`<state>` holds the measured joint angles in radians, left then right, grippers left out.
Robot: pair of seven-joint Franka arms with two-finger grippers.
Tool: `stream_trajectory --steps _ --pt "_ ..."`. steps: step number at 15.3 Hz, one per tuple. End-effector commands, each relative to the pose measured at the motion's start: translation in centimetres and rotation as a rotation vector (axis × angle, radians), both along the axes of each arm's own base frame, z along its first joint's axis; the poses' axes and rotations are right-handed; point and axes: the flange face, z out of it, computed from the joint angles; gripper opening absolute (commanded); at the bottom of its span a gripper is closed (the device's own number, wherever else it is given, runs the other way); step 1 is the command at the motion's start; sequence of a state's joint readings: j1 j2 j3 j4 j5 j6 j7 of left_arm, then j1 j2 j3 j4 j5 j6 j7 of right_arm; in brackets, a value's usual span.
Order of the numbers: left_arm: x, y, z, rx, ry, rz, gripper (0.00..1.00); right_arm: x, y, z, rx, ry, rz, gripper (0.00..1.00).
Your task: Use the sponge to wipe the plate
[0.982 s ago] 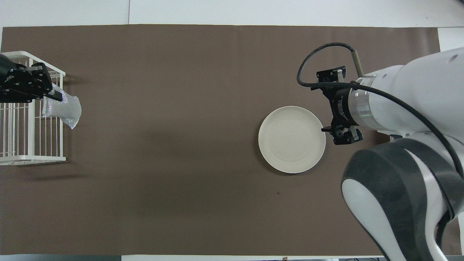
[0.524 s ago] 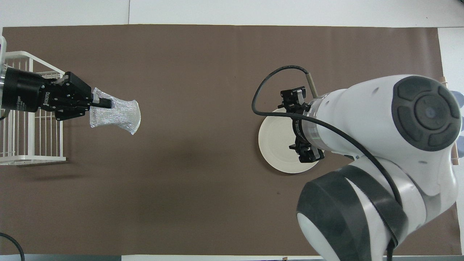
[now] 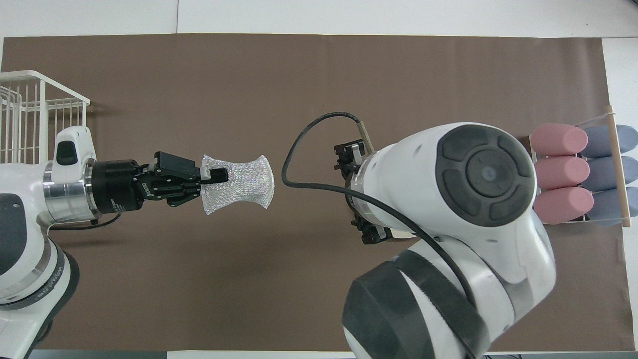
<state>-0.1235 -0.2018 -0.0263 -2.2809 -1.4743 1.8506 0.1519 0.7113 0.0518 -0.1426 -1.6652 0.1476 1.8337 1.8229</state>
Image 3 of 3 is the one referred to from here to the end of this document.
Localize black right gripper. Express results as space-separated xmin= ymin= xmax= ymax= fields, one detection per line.
xmin=333 ymin=141 xmax=394 ymax=245

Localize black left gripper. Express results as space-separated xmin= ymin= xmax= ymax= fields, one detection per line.
xmin=90 ymin=151 xmax=229 ymax=216

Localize brown table mat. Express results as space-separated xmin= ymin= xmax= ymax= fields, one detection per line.
xmin=0 ymin=34 xmax=637 ymax=352

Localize pink plastic cup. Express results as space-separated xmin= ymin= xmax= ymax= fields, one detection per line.
xmin=533 ymin=187 xmax=595 ymax=225
xmin=530 ymin=123 xmax=589 ymax=156
xmin=533 ymin=156 xmax=592 ymax=190

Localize blue plastic cup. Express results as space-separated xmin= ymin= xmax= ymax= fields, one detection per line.
xmin=581 ymin=125 xmax=638 ymax=159
xmin=588 ymin=156 xmax=638 ymax=191
xmin=588 ymin=187 xmax=638 ymax=226

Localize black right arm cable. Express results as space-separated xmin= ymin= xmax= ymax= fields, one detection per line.
xmin=281 ymin=112 xmax=479 ymax=359

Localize white wire dish rack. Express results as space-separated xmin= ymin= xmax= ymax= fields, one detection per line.
xmin=0 ymin=70 xmax=91 ymax=165

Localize white wire cup rack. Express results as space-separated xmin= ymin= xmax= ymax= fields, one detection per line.
xmin=523 ymin=105 xmax=637 ymax=229

